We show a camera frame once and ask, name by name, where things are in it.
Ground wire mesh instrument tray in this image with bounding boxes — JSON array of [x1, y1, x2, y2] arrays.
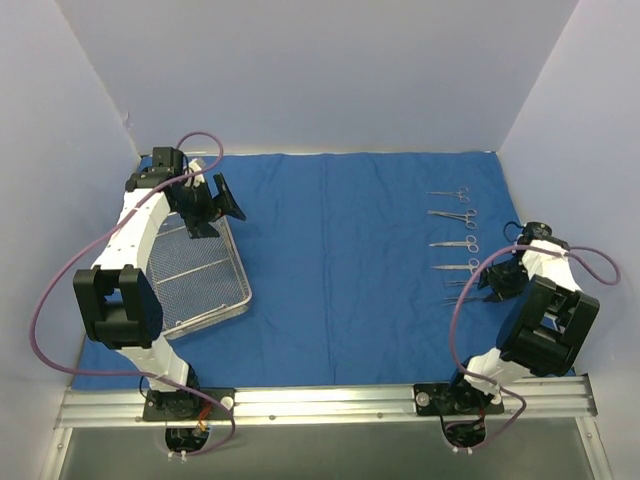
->
[[146, 213, 252, 340]]

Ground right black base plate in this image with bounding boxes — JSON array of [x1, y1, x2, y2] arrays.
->
[[412, 382, 505, 417]]

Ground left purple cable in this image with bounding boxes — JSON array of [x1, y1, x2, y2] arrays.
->
[[29, 130, 237, 457]]

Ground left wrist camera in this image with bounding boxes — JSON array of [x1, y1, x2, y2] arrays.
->
[[188, 158, 207, 175]]

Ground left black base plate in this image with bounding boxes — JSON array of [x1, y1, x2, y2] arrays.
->
[[142, 388, 236, 422]]

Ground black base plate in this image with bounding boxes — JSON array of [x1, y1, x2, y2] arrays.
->
[[412, 382, 505, 417], [142, 388, 236, 422]]

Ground blue surgical drape cloth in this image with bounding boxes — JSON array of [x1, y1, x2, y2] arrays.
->
[[72, 151, 576, 391]]

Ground steel surgical scissors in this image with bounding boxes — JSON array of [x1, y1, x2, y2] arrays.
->
[[429, 235, 480, 253]]

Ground front aluminium rail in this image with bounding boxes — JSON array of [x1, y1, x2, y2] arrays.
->
[[56, 377, 597, 428]]

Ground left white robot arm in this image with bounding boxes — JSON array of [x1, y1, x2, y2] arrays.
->
[[73, 147, 246, 419]]

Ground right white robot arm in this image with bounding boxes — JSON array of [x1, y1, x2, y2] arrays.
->
[[443, 222, 600, 413]]

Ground steel tray divider rod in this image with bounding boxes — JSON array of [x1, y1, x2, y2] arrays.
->
[[174, 309, 226, 330]]

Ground steel forceps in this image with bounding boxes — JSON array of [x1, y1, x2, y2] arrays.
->
[[442, 296, 485, 305], [443, 280, 479, 287]]

